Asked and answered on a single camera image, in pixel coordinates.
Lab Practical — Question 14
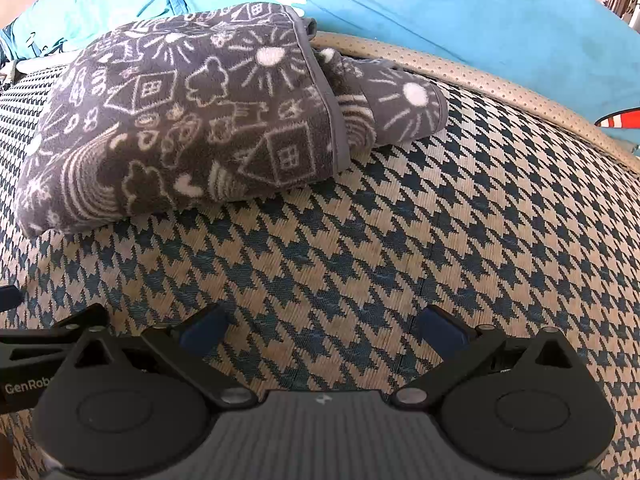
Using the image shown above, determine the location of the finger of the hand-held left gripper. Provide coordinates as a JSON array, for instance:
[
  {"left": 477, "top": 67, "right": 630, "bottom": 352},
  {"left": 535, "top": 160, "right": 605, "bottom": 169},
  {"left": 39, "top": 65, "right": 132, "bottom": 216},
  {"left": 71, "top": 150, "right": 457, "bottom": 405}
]
[
  {"left": 0, "top": 304, "right": 109, "bottom": 378},
  {"left": 0, "top": 286, "right": 23, "bottom": 313}
]

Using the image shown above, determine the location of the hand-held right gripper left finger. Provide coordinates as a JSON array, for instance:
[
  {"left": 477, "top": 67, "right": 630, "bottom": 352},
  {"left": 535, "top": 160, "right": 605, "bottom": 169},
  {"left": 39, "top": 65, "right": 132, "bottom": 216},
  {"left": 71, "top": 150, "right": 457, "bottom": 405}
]
[{"left": 71, "top": 304, "right": 257, "bottom": 406}]

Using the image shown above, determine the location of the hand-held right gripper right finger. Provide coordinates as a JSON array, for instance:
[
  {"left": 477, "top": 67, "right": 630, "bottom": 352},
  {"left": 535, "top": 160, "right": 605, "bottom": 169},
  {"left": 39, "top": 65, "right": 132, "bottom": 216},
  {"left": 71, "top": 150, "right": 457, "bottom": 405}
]
[{"left": 392, "top": 305, "right": 576, "bottom": 406}]

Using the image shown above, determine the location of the houndstooth sofa seat mat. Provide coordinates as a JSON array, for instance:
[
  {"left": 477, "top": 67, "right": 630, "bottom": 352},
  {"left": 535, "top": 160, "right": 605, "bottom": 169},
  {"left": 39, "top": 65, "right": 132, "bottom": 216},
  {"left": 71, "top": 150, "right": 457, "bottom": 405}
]
[{"left": 0, "top": 57, "right": 640, "bottom": 480}]

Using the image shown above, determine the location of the blue printed sofa cover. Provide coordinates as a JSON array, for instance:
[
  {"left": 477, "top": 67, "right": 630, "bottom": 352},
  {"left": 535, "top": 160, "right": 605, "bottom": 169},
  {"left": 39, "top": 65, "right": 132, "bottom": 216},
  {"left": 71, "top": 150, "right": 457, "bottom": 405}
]
[{"left": 0, "top": 0, "right": 640, "bottom": 156}]

